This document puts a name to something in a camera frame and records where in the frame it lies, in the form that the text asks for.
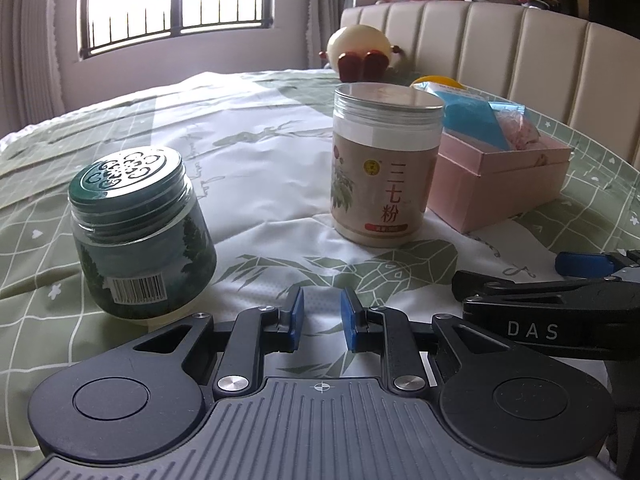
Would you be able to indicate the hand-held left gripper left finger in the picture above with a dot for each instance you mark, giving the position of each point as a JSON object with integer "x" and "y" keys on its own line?
{"x": 296, "y": 320}

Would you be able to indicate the blue and white soft packet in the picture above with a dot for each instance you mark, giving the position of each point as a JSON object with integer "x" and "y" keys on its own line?
{"x": 470, "y": 115}

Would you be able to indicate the green lidded jar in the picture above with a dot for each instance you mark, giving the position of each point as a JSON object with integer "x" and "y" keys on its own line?
{"x": 145, "y": 240}

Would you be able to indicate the barred window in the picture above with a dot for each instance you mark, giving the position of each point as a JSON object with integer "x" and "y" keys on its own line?
{"x": 175, "y": 0}

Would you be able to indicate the pink cardboard box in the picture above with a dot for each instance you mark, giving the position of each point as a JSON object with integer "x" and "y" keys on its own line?
{"x": 490, "y": 190}

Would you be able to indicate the clear jar with beige label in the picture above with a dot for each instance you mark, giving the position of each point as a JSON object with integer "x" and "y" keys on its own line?
{"x": 385, "y": 195}

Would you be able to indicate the cream padded headboard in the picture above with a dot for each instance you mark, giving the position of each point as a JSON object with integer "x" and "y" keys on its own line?
{"x": 500, "y": 45}

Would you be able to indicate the pink soft packet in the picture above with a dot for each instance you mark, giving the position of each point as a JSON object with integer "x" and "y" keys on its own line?
{"x": 520, "y": 132}

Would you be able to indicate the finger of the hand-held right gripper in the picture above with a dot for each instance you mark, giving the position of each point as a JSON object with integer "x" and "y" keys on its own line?
{"x": 585, "y": 264}
{"x": 500, "y": 290}

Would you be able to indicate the cream egg-shaped plush toy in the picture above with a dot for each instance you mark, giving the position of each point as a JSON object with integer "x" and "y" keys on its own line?
{"x": 350, "y": 40}

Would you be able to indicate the beige curtain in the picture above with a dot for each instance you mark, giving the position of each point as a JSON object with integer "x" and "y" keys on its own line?
{"x": 325, "y": 5}
{"x": 30, "y": 35}

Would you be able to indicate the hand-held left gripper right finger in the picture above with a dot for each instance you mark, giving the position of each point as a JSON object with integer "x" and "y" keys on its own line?
{"x": 351, "y": 320}

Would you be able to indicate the yellow plastic toy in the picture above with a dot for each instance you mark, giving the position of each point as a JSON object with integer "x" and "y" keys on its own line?
{"x": 440, "y": 81}

